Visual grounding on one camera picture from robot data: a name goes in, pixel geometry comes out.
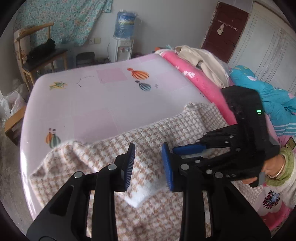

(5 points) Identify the beige houndstooth wool coat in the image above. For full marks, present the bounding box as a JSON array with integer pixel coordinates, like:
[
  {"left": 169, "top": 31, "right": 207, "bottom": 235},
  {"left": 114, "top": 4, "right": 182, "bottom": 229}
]
[{"left": 29, "top": 102, "right": 227, "bottom": 240}]

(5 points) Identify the green sleeve forearm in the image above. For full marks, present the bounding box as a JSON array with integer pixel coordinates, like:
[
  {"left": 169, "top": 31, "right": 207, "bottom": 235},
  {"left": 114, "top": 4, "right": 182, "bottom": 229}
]
[{"left": 264, "top": 136, "right": 296, "bottom": 209}]

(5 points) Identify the right hand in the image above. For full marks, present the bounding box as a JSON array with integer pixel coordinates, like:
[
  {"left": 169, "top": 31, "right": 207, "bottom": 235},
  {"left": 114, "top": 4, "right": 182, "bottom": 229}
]
[{"left": 240, "top": 154, "right": 286, "bottom": 186}]

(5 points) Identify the teal blue quilt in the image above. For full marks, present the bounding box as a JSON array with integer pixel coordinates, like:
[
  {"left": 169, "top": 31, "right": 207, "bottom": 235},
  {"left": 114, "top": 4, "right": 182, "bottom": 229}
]
[{"left": 230, "top": 65, "right": 295, "bottom": 137}]

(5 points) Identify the pink floral blanket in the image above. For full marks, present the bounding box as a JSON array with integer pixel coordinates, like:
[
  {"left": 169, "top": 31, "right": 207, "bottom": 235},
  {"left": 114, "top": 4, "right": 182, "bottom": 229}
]
[{"left": 161, "top": 51, "right": 295, "bottom": 232}]

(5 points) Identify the pink cartoon bed sheet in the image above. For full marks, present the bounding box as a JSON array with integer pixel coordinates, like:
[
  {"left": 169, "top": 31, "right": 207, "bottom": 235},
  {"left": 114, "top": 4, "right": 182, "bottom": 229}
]
[{"left": 20, "top": 54, "right": 208, "bottom": 218}]

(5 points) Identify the beige cream garment pile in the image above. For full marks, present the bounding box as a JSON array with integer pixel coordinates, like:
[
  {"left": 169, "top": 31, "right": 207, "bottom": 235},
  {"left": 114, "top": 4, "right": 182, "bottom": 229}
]
[{"left": 175, "top": 45, "right": 230, "bottom": 88}]

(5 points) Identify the white wardrobe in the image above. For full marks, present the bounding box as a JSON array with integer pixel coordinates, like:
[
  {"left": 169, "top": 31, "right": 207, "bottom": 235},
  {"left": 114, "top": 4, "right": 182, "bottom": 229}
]
[{"left": 228, "top": 2, "right": 296, "bottom": 94}]

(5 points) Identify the white water dispenser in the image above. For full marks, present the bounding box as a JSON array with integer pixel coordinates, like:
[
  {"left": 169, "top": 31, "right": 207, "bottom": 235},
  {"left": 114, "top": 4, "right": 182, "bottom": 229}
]
[{"left": 107, "top": 37, "right": 134, "bottom": 63}]

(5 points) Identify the dark red door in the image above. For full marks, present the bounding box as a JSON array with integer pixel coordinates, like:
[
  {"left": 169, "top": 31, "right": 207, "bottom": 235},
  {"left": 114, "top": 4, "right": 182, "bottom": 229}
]
[{"left": 202, "top": 2, "right": 248, "bottom": 63}]

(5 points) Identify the small wooden stool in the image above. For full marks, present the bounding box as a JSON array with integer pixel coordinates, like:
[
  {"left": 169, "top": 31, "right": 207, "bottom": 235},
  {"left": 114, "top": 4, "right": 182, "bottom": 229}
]
[{"left": 4, "top": 105, "right": 27, "bottom": 146}]

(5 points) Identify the blue water jug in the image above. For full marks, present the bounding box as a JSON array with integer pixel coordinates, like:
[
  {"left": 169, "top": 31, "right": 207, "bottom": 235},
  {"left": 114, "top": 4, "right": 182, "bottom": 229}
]
[{"left": 113, "top": 10, "right": 137, "bottom": 40}]

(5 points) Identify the white plastic bag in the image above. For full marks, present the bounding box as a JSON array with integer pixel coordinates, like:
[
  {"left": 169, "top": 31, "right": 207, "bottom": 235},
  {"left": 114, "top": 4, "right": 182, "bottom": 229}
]
[{"left": 1, "top": 84, "right": 29, "bottom": 118}]

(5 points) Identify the black garment on chair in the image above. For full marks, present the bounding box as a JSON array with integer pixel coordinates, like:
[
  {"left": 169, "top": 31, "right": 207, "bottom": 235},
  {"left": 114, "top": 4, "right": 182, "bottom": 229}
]
[{"left": 27, "top": 38, "right": 56, "bottom": 62}]

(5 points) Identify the wooden chair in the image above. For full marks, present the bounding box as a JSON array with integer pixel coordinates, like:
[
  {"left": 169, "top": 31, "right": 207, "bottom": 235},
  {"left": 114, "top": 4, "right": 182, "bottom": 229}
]
[{"left": 15, "top": 22, "right": 68, "bottom": 91}]

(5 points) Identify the teal floral hanging cloth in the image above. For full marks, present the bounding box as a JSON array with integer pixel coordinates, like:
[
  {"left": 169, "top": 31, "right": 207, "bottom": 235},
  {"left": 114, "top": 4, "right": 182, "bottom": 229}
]
[{"left": 13, "top": 0, "right": 113, "bottom": 47}]

